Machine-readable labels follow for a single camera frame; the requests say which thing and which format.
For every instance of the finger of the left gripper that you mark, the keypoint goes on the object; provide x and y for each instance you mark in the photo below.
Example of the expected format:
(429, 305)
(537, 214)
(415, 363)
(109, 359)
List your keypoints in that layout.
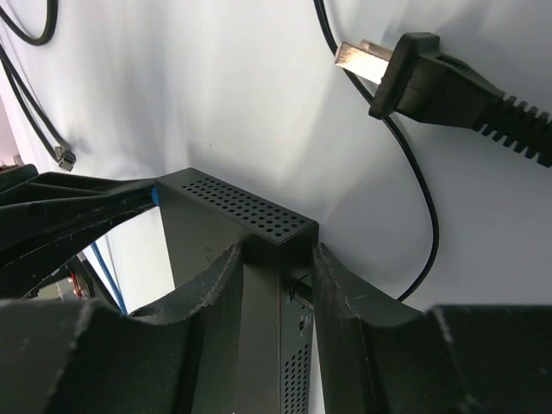
(48, 218)

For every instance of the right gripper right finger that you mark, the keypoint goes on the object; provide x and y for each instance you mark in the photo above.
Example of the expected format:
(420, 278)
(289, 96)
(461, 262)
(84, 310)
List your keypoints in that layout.
(378, 355)

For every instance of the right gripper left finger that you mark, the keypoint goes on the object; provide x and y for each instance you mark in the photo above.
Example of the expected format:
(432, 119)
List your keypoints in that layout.
(175, 355)

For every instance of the black network switch box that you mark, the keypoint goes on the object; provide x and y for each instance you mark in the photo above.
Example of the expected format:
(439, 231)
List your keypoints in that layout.
(202, 216)

